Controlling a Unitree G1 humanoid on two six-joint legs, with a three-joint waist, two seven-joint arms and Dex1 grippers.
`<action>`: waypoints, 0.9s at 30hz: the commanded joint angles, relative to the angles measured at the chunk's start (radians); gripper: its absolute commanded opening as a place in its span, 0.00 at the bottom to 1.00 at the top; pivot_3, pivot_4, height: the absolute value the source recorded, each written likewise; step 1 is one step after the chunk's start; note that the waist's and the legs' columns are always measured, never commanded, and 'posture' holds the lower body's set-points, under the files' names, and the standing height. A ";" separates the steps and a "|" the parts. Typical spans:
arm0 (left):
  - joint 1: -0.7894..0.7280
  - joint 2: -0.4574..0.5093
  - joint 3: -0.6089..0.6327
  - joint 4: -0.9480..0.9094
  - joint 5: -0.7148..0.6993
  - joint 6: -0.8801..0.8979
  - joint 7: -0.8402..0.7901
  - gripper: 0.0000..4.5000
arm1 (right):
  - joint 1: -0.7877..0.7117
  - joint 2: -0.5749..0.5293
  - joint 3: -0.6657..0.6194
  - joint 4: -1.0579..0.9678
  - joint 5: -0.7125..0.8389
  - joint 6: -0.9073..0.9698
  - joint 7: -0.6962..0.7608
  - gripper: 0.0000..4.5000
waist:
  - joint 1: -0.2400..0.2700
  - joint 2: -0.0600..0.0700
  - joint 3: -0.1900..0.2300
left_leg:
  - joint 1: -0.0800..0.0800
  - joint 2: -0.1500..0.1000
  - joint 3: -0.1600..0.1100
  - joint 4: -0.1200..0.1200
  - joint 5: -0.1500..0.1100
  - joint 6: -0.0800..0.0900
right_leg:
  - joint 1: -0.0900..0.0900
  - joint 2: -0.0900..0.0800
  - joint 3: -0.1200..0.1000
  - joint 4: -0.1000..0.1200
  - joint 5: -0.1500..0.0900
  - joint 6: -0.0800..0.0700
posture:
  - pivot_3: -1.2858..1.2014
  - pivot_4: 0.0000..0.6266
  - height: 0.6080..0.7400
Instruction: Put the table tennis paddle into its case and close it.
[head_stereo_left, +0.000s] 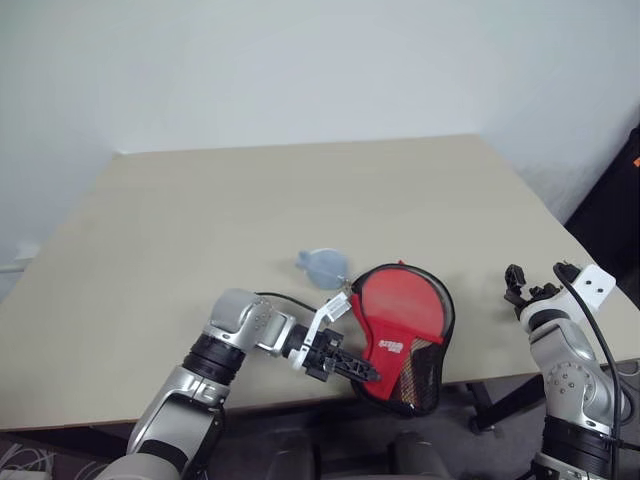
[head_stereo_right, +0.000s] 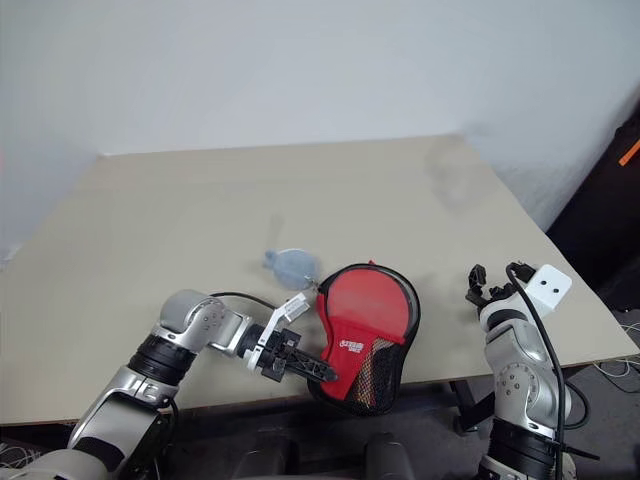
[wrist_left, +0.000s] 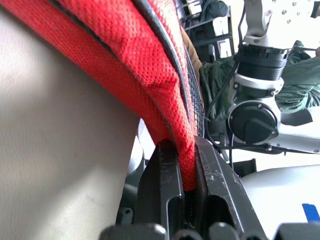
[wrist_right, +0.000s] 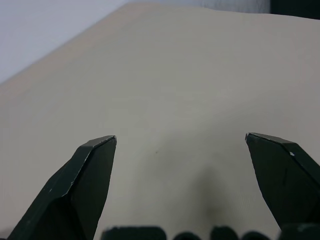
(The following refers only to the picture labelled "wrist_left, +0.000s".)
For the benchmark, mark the blue tape strip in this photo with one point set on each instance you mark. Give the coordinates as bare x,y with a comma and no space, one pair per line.
311,212

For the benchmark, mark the silver robot body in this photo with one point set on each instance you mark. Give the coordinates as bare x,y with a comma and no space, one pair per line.
275,195

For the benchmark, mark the red table tennis paddle case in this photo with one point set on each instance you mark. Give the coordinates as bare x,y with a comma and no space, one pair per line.
140,57

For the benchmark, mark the brown jacket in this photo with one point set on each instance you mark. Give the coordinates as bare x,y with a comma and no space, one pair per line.
193,55

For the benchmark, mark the person in green jacket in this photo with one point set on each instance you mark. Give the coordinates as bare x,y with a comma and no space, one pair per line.
300,85

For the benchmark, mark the black storage rack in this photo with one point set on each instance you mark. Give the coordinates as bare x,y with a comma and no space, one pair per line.
200,25

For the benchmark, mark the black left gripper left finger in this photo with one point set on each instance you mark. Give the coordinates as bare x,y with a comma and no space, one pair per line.
160,190

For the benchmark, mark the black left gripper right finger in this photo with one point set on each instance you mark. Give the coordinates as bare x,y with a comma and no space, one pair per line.
217,180

